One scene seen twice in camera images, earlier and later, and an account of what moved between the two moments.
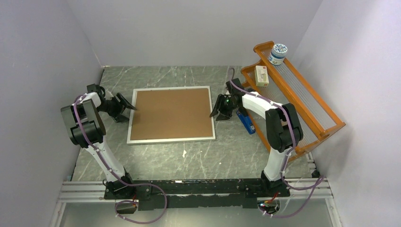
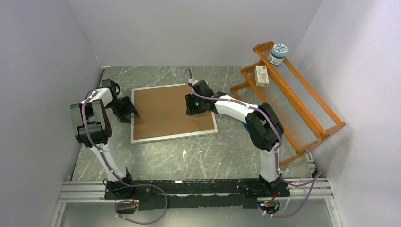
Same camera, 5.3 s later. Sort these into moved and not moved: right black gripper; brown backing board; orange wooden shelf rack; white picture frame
Moved: right black gripper
Not moved: orange wooden shelf rack; white picture frame; brown backing board
